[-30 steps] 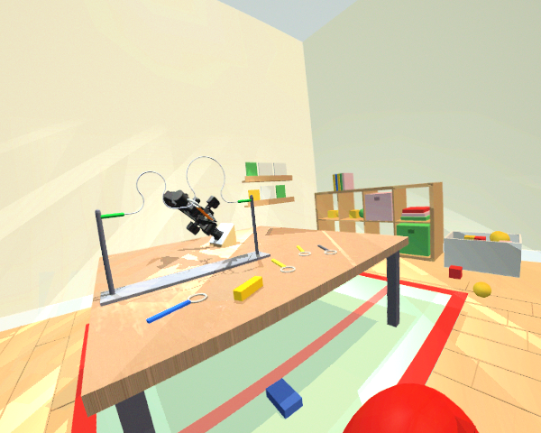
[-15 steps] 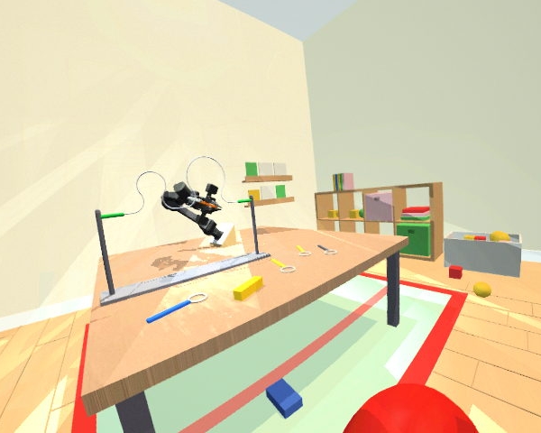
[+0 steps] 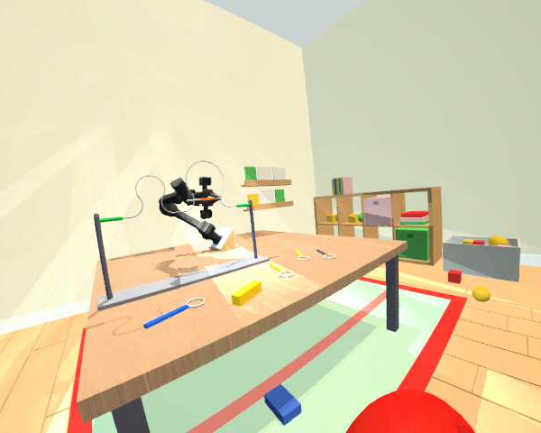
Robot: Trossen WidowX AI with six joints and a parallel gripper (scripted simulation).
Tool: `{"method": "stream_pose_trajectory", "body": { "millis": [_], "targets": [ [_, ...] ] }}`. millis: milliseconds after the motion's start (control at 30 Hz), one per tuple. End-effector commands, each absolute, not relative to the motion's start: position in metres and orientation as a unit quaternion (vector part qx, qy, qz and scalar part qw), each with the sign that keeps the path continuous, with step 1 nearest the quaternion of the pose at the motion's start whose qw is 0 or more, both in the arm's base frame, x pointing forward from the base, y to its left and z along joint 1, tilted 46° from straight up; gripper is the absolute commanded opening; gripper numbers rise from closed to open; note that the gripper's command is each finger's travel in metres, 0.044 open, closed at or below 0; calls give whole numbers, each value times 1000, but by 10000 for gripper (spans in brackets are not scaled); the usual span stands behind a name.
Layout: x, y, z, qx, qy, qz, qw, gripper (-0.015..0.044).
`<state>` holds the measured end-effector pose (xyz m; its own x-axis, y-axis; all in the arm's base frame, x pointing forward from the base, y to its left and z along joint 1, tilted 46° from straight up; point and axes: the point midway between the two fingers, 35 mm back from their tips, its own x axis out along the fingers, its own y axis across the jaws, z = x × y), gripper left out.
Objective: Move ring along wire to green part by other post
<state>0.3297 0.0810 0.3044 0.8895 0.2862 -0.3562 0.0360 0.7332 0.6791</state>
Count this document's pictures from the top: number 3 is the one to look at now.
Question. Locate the white loop with blue handle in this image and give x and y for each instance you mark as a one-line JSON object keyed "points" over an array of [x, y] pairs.
{"points": [[172, 313]]}

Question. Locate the yellow handle with white ring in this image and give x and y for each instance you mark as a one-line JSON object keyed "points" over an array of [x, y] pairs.
{"points": [[302, 256], [280, 270]]}

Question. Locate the blue rectangular block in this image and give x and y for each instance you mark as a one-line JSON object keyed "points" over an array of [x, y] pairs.
{"points": [[282, 404]]}

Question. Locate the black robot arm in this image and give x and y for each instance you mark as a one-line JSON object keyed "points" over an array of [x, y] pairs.
{"points": [[181, 193]]}

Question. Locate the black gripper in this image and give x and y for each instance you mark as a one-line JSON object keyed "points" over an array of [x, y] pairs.
{"points": [[205, 193]]}

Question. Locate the yellow rectangular bar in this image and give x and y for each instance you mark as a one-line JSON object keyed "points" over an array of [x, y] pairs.
{"points": [[246, 292]]}

